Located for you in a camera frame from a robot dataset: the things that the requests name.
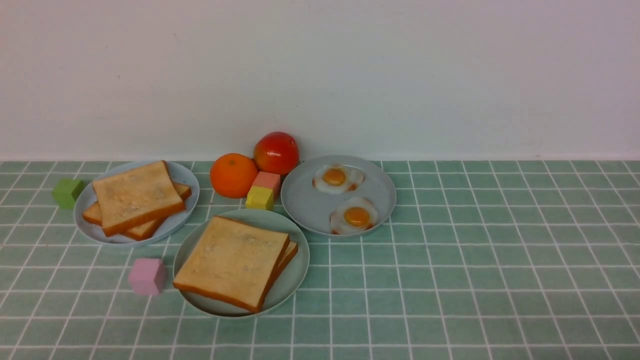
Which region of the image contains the front fried egg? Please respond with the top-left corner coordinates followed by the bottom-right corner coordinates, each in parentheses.
top-left (329, 196), bottom-right (378, 235)

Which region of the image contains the orange fruit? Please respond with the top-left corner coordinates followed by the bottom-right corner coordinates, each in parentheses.
top-left (209, 153), bottom-right (259, 199)

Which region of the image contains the red tomato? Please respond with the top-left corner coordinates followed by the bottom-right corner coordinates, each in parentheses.
top-left (253, 131), bottom-right (300, 176)

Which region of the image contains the yellow cube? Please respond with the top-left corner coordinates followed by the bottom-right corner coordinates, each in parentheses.
top-left (245, 186), bottom-right (275, 211)

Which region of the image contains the salmon pink cube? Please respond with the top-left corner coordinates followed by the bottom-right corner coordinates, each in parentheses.
top-left (252, 171), bottom-right (282, 199)

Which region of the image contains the grey egg plate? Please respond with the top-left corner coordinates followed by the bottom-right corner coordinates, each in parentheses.
top-left (279, 155), bottom-right (397, 238)

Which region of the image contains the blue bread plate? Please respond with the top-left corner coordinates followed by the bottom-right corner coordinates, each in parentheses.
top-left (73, 161), bottom-right (201, 249)

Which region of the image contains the rear fried egg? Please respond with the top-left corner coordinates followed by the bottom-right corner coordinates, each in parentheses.
top-left (311, 164), bottom-right (365, 195)

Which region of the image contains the green centre plate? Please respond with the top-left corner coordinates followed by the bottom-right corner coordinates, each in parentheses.
top-left (173, 209), bottom-right (310, 318)

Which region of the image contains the fried egg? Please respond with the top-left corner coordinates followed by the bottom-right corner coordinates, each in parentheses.
top-left (311, 164), bottom-right (365, 195)
top-left (329, 196), bottom-right (378, 235)

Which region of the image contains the green cube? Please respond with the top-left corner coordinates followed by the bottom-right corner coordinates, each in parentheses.
top-left (51, 178), bottom-right (86, 209)

